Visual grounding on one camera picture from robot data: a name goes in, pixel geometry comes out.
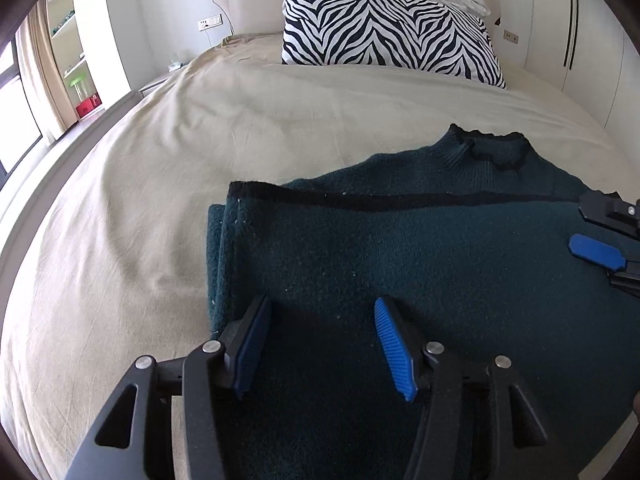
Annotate grey bed frame edge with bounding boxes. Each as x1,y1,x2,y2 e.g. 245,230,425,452
1,91,141,311

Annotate black framed window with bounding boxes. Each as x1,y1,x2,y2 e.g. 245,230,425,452
0,39,42,186

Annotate left wall socket panel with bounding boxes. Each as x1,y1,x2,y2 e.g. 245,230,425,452
198,14,222,32

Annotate right wall socket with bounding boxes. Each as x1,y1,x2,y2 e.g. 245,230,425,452
503,29,518,44

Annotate beige bed sheet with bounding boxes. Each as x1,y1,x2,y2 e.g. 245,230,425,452
1,36,639,479

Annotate zebra print pillow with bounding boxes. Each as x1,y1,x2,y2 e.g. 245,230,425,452
281,0,506,89

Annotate beige curtain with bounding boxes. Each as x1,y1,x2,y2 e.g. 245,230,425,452
15,0,78,145

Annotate dark teal knit sweater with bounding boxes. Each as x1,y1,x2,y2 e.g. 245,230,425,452
205,126,639,479

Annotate green topped bottle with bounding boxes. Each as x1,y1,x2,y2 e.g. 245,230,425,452
70,74,91,103

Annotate white wall shelf unit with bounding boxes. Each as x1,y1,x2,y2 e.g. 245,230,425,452
46,0,98,119

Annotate white nightstand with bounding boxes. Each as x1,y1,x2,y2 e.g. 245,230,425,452
139,70,179,98

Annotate white wardrobe with black handles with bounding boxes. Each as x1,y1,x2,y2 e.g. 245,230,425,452
525,0,640,164

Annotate red box on shelf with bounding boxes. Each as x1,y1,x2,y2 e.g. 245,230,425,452
76,92,102,118

